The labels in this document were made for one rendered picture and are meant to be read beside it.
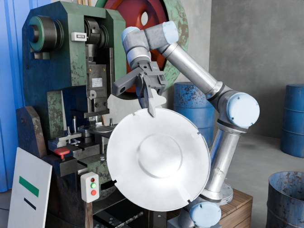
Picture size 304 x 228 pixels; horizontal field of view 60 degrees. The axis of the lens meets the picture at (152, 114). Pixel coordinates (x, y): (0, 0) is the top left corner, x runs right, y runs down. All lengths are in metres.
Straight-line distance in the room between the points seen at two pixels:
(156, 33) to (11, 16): 1.91
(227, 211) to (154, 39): 1.10
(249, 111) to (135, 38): 0.47
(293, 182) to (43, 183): 1.60
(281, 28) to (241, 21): 0.65
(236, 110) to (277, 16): 3.61
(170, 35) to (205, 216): 0.68
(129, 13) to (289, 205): 1.54
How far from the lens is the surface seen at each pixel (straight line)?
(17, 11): 2.74
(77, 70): 1.50
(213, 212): 1.08
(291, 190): 2.04
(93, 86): 1.61
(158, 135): 0.74
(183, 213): 1.28
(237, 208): 1.75
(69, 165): 1.40
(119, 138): 0.73
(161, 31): 0.93
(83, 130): 1.68
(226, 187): 1.84
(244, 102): 0.98
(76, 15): 1.52
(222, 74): 4.81
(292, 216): 1.69
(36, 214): 1.87
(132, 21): 1.93
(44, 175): 1.75
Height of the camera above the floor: 1.19
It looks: 11 degrees down
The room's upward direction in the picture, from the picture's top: straight up
